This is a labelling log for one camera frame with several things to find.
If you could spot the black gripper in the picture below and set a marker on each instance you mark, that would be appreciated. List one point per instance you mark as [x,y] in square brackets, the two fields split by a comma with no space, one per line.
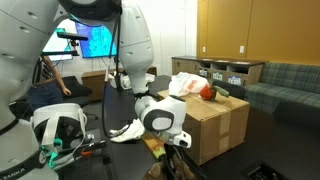
[173,153]

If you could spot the red plush tomato toy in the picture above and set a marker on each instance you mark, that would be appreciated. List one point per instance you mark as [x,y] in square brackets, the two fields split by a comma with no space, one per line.
[207,93]

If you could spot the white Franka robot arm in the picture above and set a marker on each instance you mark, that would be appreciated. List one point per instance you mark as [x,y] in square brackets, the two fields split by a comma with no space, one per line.
[136,43]

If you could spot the cardboard box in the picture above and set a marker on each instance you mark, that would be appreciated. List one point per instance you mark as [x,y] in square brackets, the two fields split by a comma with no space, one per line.
[216,126]

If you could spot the white cloth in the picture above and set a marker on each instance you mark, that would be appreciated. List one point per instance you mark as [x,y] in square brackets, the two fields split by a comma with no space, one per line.
[131,131]

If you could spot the white plastic bag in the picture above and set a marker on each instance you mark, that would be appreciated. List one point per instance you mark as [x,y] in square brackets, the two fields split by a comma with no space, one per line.
[185,83]

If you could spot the black recessed power outlet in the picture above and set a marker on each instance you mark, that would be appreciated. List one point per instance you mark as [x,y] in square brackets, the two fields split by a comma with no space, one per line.
[263,171]

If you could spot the clear plastic container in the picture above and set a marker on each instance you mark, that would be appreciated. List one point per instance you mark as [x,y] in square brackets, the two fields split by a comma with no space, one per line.
[125,81]

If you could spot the black office chair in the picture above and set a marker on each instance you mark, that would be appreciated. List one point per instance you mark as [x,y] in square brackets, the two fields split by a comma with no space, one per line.
[233,90]

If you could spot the wooden shelf cabinet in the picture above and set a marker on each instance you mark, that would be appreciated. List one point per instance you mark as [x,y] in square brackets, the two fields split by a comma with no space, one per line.
[186,66]

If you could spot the low wooden sideboard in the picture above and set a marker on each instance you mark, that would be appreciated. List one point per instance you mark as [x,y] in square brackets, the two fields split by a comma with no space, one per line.
[93,83]

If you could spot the teal green plastic part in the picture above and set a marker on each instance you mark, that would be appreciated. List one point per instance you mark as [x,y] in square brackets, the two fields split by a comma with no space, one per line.
[53,156]

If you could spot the white VR headset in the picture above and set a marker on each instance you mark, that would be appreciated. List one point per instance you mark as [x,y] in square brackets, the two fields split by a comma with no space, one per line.
[58,115]

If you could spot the black lounge chair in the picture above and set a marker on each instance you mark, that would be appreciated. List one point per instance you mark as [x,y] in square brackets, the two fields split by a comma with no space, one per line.
[75,88]

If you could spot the green plaid couch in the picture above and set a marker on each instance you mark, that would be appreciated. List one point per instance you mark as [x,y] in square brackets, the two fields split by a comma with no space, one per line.
[286,86]

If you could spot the person in dark top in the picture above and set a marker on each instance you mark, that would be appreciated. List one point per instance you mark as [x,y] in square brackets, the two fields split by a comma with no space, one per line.
[45,95]

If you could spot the teal monitor screen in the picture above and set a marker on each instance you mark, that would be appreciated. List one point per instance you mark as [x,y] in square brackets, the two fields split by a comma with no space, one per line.
[56,46]

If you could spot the yellow wrist camera mount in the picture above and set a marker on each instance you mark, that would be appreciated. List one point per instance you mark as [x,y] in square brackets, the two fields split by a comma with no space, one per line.
[153,145]

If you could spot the white wall socket plate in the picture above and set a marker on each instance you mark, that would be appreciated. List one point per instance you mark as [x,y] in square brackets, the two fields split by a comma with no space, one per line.
[204,49]

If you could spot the white wall light switch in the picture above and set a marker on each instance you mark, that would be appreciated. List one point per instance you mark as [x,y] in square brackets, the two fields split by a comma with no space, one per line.
[241,49]

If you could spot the blue wall TV screen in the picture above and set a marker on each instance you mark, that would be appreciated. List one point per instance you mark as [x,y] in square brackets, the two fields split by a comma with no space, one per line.
[96,41]

